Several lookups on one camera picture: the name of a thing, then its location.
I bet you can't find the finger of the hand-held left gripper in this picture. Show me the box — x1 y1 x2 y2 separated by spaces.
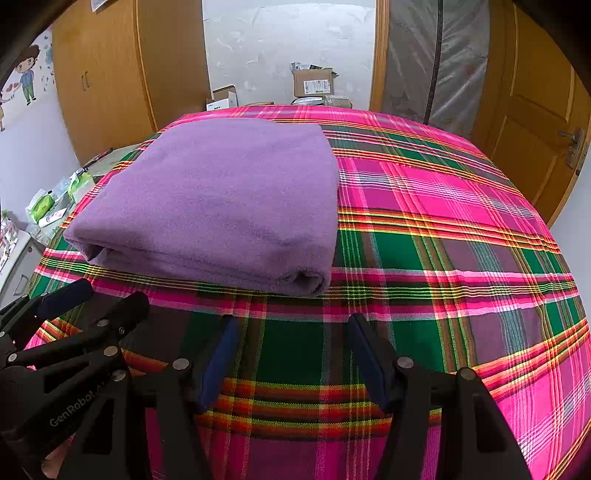
7 292 151 371
0 278 94 343

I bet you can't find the cartoon wall sticker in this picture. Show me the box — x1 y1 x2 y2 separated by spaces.
0 32 56 132

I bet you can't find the wooden wardrobe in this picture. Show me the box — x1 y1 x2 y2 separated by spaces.
52 0 212 164

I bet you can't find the wooden door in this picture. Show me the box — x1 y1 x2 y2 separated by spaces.
471 0 591 227

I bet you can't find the white cardboard box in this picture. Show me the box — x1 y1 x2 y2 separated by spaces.
205 85 239 112

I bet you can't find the pink green plaid bed sheet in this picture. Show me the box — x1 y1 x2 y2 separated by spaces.
25 105 583 480

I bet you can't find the black curtain zipper strip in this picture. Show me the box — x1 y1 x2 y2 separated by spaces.
426 0 445 126

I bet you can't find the purple fleece cloth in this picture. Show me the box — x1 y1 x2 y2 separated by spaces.
64 117 340 297

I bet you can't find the metal door handle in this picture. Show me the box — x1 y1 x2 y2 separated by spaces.
558 128 587 169

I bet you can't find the labelled brown cardboard box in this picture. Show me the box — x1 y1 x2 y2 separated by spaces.
291 68 334 99

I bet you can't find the folding table with printed top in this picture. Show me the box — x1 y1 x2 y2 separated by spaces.
28 145 153 245

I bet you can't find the green wipes pack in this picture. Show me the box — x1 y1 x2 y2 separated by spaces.
28 193 56 222

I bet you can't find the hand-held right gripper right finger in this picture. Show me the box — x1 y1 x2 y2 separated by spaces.
347 313 534 480

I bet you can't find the white carton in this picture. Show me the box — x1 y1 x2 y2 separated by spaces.
39 208 68 228

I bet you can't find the grey cabinet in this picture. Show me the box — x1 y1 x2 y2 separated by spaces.
0 231 44 305

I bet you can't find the red black pen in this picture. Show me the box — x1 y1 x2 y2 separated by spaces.
82 148 114 169

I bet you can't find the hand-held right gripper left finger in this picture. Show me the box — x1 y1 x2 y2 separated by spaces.
58 315 241 480

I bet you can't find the colourful printed box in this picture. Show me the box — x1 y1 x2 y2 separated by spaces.
0 212 28 273

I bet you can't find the clear plastic door curtain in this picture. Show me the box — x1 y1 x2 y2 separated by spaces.
382 0 490 139

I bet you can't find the wooden door frame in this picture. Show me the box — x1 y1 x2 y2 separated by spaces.
368 0 391 112

